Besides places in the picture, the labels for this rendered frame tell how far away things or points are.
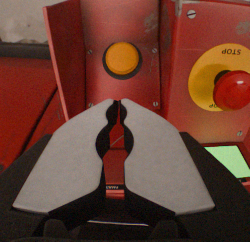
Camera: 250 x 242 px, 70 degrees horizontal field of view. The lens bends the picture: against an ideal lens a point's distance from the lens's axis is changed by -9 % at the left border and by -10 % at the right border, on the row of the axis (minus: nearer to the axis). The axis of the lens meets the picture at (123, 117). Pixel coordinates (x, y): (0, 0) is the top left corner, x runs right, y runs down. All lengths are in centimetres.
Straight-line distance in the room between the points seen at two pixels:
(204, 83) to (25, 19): 96
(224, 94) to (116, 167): 12
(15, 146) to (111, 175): 27
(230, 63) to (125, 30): 12
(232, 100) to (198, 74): 4
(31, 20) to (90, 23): 82
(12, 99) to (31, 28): 55
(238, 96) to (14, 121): 45
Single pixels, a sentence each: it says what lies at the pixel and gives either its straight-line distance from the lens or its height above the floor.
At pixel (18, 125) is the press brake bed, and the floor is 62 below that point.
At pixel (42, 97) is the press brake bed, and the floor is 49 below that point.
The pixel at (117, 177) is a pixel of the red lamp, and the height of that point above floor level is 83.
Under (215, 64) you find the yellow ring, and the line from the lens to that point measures 19.
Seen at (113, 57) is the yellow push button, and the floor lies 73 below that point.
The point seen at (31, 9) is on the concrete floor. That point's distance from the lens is 104.
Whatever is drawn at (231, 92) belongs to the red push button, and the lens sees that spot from 18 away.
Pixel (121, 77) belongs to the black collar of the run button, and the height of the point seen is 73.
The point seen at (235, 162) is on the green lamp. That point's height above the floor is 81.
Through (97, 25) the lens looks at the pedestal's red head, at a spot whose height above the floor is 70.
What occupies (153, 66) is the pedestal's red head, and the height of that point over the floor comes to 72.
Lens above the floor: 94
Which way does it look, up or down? 53 degrees down
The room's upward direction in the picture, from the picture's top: 179 degrees counter-clockwise
